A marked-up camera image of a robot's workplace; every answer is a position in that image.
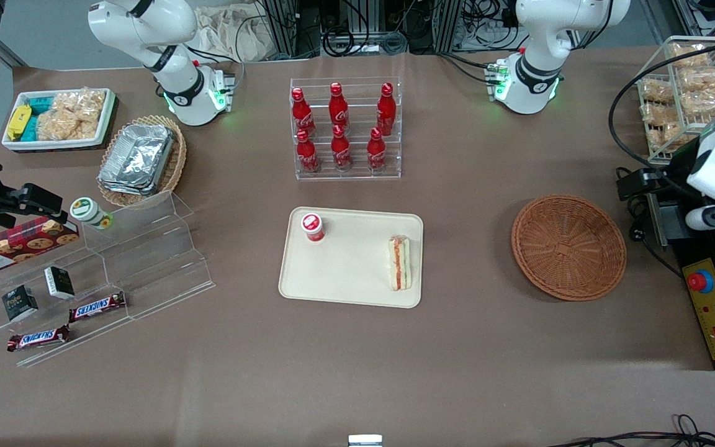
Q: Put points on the clear acrylic stepped shelf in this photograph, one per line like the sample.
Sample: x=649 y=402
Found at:
x=146 y=261

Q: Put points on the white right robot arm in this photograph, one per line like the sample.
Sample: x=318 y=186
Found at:
x=184 y=87

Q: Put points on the triangle sandwich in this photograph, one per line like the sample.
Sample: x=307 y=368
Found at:
x=399 y=264

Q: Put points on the yellow snack packet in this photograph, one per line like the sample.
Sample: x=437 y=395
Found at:
x=19 y=122

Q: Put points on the white rectangular bin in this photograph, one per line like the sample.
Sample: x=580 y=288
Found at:
x=13 y=144

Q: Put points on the aluminium frame equipment rack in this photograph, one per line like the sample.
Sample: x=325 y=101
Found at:
x=364 y=25

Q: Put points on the teal snack packet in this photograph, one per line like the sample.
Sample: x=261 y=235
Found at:
x=30 y=128
x=41 y=104

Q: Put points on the white crumpled cloth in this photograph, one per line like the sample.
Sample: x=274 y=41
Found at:
x=227 y=34

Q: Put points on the grey metal bracket plate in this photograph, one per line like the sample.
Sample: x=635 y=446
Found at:
x=661 y=220

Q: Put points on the Snickers chocolate bar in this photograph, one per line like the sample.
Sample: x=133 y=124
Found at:
x=38 y=338
x=97 y=307

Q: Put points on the round brown wicker basket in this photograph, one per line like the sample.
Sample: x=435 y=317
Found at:
x=568 y=248

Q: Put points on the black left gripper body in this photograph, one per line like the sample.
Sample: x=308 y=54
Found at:
x=679 y=165

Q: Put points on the clear acrylic bottle rack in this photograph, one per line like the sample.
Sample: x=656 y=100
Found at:
x=357 y=174

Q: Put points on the bagged rice cracker snack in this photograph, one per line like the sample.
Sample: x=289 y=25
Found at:
x=705 y=93
x=691 y=56
x=656 y=113
x=658 y=90
x=671 y=136

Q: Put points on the stacked foil containers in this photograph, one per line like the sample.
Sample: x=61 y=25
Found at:
x=137 y=158

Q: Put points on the small black carton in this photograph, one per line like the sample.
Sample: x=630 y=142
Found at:
x=20 y=303
x=59 y=282

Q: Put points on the red cola bottle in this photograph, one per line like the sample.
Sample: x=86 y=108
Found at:
x=307 y=154
x=376 y=152
x=300 y=115
x=339 y=108
x=386 y=110
x=341 y=151

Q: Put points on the red emergency stop button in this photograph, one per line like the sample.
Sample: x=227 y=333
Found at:
x=701 y=281

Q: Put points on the red tartan cookie box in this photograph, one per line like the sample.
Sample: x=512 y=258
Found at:
x=22 y=245

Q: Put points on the red lid white cup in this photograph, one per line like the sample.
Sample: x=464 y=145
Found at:
x=312 y=226

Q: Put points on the small silver device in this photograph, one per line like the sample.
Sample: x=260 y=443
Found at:
x=365 y=441

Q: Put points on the bagged crispy snack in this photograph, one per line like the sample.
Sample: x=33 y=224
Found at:
x=62 y=127
x=81 y=102

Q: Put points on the cream plastic tray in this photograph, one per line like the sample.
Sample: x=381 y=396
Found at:
x=351 y=273

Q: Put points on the green label white cup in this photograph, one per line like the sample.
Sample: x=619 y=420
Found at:
x=87 y=211

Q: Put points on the oval light wicker basket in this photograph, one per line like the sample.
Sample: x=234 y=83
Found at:
x=177 y=155

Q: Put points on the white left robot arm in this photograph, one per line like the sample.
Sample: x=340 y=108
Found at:
x=537 y=74

